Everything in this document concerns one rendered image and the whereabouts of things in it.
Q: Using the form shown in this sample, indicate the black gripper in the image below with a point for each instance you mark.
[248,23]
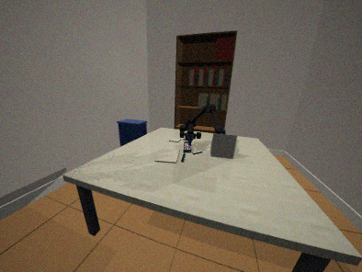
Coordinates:
[190,130]

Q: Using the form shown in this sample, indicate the black keyboard with white keys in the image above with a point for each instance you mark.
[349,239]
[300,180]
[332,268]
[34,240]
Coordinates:
[186,148]

